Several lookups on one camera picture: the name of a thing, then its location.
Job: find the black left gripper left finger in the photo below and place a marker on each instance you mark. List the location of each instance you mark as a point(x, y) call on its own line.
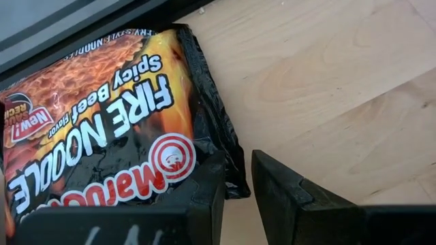
point(190, 217)

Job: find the black fire noodle pack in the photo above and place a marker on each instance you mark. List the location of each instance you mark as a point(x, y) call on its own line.
point(102, 119)

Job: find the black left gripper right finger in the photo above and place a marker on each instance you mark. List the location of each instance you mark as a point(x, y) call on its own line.
point(306, 221)

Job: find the black aluminium table frame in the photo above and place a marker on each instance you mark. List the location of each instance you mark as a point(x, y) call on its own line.
point(34, 69)

